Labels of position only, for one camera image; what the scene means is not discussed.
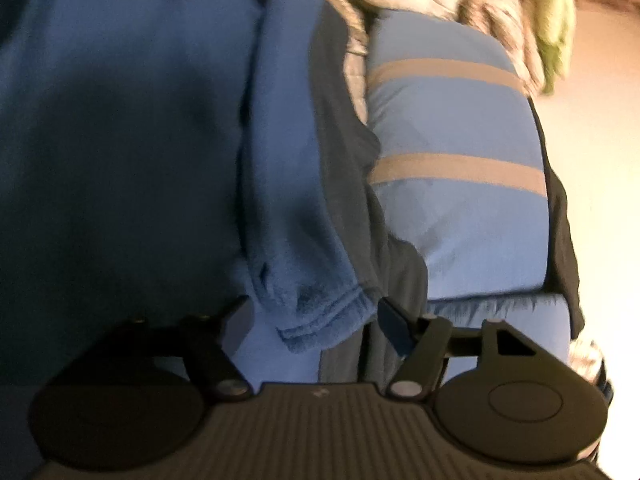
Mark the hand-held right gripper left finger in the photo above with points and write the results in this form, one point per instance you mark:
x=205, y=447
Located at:
x=239, y=327

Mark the light green pillow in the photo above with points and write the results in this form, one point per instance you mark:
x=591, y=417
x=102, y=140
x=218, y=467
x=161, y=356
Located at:
x=555, y=5

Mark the black garment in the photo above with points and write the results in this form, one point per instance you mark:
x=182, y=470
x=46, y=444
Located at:
x=562, y=240

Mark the blue fleece jacket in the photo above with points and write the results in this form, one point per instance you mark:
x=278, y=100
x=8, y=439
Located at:
x=150, y=135

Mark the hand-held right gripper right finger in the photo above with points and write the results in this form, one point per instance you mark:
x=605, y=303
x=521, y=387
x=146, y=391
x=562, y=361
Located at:
x=397, y=332

